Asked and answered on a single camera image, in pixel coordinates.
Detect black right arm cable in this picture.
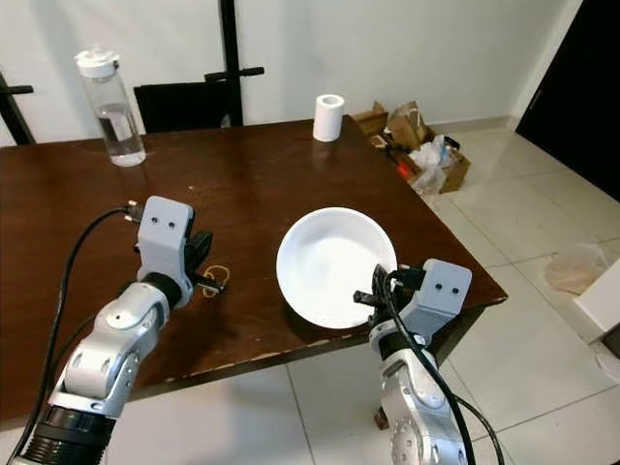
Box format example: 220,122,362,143
376,271,507,465

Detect white crumpled plastic bag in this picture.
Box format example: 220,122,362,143
407,136,451,190

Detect black chair back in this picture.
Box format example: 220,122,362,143
134,82,233,134

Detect dark door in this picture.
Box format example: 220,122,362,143
515,0,620,202

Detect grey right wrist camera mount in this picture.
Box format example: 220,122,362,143
407,259,474,340

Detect small brown cardboard box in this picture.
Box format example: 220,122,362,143
352,102,388,137

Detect small tan rubber band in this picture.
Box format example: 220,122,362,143
203,266,235,294

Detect black upright stand pole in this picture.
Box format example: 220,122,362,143
205,0,264,127

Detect white box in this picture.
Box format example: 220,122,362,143
573,281,620,359

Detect clear water bottle white cap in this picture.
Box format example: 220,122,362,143
75,46,146,168

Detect white tissue roll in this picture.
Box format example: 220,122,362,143
314,94,346,143

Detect clear plastic bag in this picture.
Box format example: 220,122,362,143
542,242,611,296

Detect black slanted stand pole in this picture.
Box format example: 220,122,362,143
0,82,35,146

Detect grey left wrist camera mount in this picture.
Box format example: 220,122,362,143
138,197,195,284

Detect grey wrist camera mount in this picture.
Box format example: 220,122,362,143
407,259,474,340
138,197,195,284

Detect brown paper bag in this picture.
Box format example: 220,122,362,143
385,100,427,151

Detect open cardboard box with clutter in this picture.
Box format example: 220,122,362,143
397,136,472,195

